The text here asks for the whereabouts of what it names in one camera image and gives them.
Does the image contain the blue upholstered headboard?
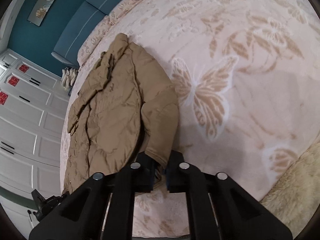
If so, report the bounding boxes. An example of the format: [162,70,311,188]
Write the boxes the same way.
[52,0,122,68]

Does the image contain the white panelled wardrobe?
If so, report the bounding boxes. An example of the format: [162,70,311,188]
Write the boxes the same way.
[0,48,71,239]

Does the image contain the cream folded cloth pile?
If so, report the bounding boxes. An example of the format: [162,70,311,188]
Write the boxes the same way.
[60,68,78,90]

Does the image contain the tan quilted puffer jacket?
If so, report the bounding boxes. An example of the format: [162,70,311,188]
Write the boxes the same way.
[63,33,179,193]

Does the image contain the pink floral butterfly bedspread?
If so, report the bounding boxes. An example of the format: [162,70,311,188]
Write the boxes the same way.
[59,0,320,238]

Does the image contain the cream fluffy blanket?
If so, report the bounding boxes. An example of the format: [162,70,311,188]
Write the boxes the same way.
[260,142,319,237]

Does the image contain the silver floral wall art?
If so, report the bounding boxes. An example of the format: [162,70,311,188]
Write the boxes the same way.
[28,0,55,27]

